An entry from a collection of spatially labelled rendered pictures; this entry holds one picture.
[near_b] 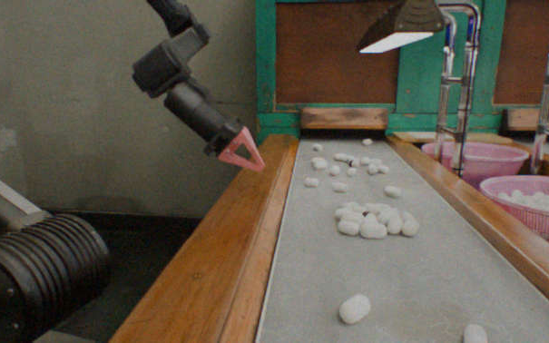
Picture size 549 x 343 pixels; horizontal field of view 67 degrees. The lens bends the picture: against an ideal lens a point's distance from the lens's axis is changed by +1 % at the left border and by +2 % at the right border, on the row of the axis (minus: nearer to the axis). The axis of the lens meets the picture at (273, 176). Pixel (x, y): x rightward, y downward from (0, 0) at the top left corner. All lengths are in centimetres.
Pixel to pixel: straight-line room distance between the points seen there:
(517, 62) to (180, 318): 144
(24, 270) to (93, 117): 227
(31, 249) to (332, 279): 35
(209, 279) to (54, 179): 258
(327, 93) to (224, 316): 120
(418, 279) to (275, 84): 109
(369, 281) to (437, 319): 9
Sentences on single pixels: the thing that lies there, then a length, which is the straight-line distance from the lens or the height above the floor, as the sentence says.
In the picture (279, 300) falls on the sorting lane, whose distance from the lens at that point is 46.
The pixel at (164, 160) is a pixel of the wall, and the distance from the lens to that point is 259.
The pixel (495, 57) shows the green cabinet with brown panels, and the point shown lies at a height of 103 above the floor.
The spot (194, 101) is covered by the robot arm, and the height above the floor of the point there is 93.
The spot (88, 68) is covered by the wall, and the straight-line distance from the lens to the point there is 274.
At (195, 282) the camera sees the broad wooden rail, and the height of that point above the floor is 76.
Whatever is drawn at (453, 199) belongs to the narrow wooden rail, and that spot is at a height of 76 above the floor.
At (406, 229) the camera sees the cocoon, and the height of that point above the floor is 75.
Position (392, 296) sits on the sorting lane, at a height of 74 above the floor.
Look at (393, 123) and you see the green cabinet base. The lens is 153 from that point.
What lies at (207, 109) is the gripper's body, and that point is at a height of 92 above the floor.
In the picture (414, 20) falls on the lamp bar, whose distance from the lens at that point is 73.
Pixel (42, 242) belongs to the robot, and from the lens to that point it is 56.
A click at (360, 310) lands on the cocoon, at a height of 75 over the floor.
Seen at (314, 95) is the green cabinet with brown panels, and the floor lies 90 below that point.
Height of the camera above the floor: 98
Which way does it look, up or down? 14 degrees down
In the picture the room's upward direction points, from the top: straight up
